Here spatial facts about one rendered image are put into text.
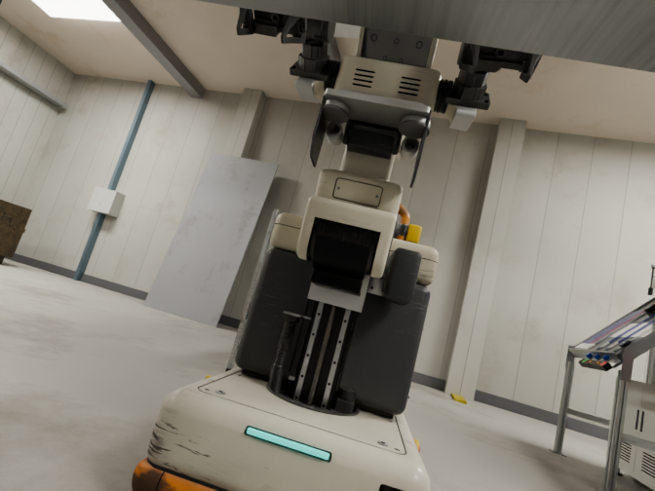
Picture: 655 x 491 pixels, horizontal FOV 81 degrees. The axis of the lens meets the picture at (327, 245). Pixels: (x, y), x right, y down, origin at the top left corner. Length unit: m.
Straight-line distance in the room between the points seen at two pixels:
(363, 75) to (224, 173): 4.68
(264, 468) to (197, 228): 4.71
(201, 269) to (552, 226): 4.36
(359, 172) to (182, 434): 0.74
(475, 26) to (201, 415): 0.85
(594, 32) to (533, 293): 4.77
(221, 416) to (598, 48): 0.87
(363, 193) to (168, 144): 5.90
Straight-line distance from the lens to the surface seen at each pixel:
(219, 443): 0.94
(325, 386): 1.16
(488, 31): 0.36
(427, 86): 1.11
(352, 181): 0.99
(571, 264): 5.25
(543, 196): 5.38
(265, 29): 0.90
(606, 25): 0.36
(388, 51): 1.15
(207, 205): 5.55
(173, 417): 0.97
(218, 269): 5.08
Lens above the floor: 0.53
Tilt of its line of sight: 9 degrees up
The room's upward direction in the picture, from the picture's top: 15 degrees clockwise
